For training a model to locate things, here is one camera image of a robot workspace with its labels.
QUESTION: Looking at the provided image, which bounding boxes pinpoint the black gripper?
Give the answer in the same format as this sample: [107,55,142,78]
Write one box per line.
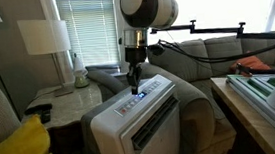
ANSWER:
[123,45,152,96]

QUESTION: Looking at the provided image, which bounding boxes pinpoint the dark grey upholstered chair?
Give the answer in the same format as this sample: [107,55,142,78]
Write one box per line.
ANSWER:
[85,62,128,102]

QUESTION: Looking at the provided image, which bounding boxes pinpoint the small white green lamp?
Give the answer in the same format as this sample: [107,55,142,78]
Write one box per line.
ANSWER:
[70,51,91,90]

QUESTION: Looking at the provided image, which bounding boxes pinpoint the white portable air conditioner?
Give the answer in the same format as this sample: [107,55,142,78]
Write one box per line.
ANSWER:
[77,72,184,154]

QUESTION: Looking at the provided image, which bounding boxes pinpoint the grey fabric sofa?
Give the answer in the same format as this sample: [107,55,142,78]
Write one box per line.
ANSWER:
[133,31,275,154]

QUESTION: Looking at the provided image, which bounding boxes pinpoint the marble side table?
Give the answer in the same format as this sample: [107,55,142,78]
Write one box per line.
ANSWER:
[18,78,105,131]

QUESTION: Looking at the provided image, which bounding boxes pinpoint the white window blinds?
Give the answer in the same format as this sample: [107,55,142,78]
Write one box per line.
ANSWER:
[53,0,121,70]

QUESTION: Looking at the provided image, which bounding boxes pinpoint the table lamp white drum shade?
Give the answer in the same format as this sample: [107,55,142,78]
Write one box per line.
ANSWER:
[16,15,77,100]

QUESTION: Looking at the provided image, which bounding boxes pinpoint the small black device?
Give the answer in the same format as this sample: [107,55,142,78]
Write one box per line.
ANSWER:
[23,101,55,125]

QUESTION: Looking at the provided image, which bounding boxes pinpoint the wooden table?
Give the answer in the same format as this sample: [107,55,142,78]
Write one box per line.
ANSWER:
[210,71,275,154]

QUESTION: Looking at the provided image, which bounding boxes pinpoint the orange cushion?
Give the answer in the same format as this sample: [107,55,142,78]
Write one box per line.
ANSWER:
[228,48,272,75]

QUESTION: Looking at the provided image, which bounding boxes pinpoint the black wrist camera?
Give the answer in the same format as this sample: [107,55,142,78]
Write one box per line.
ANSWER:
[147,42,167,58]

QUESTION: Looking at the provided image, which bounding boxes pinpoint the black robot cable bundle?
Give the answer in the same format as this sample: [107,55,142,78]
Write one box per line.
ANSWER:
[147,29,275,70]

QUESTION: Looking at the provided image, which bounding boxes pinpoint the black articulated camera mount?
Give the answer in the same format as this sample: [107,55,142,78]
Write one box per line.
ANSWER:
[149,12,275,52]

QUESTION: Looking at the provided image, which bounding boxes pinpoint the green white aluminium frame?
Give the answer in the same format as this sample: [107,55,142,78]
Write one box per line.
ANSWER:
[226,70,275,154]

